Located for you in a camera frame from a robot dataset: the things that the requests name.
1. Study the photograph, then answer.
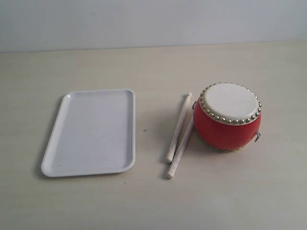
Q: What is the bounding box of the wooden drumstick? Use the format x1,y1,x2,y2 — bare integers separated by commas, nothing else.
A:
166,117,194,179
166,92,192,163

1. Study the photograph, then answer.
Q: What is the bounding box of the small red drum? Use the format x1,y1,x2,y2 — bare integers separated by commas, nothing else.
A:
193,82,262,151

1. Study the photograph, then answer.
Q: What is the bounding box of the white rectangular plastic tray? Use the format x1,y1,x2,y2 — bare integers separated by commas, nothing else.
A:
41,89,136,177

